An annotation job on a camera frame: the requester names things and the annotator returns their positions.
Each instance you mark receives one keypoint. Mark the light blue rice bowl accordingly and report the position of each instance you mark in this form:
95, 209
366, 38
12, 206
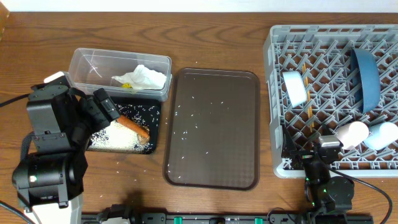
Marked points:
295, 88

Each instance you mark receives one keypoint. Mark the pink cup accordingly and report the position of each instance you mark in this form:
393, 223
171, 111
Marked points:
352, 134

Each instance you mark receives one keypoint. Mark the spilled rice pile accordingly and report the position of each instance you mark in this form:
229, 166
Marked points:
118, 138

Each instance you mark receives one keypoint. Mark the white napkin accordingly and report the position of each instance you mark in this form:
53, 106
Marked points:
142, 78

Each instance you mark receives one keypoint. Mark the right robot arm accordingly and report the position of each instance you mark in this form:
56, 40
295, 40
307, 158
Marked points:
331, 197

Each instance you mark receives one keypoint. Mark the brown plastic serving tray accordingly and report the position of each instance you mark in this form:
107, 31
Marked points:
213, 136

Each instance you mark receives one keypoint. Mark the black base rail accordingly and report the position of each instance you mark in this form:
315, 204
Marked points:
126, 214

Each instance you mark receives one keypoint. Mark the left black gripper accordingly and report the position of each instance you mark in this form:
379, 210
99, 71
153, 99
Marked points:
92, 106

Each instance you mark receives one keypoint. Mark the foil snack wrapper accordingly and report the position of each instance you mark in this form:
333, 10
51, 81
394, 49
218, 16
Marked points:
126, 85

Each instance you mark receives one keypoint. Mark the small blue bowl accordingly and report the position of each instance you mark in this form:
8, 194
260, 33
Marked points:
381, 135

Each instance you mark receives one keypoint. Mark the orange carrot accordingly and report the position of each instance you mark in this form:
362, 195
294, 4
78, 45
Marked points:
126, 122

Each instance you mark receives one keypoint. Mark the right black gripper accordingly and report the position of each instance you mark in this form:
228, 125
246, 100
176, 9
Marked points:
290, 150

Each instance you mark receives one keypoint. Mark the black plastic bin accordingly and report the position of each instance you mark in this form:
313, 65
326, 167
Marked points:
154, 115

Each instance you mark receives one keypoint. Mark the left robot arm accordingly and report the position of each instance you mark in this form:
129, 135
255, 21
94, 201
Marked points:
49, 182

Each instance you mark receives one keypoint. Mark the dark blue bowl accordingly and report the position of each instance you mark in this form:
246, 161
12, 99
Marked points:
367, 77

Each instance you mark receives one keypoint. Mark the grey dishwasher rack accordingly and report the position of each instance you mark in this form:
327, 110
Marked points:
321, 54

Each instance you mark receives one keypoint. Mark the clear plastic bin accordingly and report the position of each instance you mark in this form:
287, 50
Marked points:
92, 69

